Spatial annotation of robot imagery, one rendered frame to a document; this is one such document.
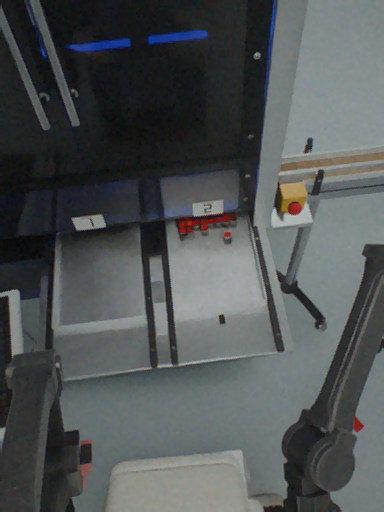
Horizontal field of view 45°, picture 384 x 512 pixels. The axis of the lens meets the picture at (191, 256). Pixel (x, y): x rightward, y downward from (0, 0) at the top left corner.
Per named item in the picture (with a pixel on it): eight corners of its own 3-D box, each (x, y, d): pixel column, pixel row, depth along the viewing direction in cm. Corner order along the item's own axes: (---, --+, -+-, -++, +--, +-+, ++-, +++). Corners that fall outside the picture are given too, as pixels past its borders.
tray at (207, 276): (165, 219, 150) (164, 212, 147) (245, 209, 150) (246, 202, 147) (175, 317, 132) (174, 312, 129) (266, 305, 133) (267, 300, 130)
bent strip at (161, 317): (153, 291, 137) (150, 281, 132) (163, 289, 137) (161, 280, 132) (157, 336, 130) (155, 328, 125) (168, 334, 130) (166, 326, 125)
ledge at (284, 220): (263, 196, 155) (263, 192, 153) (302, 191, 155) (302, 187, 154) (271, 230, 148) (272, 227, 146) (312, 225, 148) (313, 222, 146)
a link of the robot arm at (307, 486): (285, 488, 81) (303, 505, 76) (281, 432, 80) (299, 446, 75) (328, 472, 84) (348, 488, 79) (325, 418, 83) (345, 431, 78)
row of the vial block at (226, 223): (179, 230, 147) (178, 221, 143) (235, 223, 147) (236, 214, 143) (179, 235, 146) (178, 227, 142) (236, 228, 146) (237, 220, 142)
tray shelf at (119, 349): (45, 237, 151) (43, 234, 149) (260, 211, 152) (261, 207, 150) (37, 385, 126) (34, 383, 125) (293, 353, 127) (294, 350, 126)
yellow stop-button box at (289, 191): (275, 194, 143) (277, 179, 137) (298, 191, 143) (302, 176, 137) (280, 214, 139) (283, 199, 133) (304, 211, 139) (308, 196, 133)
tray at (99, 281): (59, 232, 149) (55, 225, 146) (140, 222, 150) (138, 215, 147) (55, 331, 132) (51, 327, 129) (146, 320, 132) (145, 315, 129)
